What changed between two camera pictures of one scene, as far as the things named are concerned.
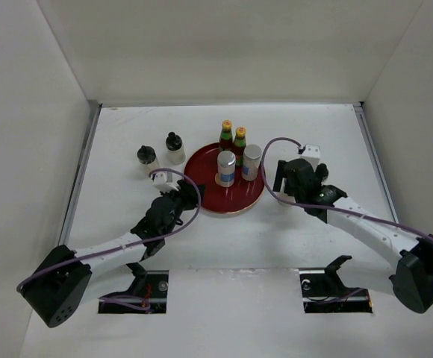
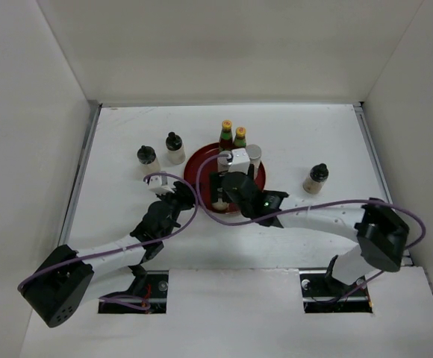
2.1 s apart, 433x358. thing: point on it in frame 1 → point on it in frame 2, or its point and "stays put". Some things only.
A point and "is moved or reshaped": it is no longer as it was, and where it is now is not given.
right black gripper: (281, 172) → (216, 183)
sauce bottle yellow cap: (225, 141) stays put
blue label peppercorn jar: (226, 162) stays put
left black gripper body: (181, 202) stays put
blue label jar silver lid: (251, 156) stays put
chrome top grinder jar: (281, 194) is moved or reshaped
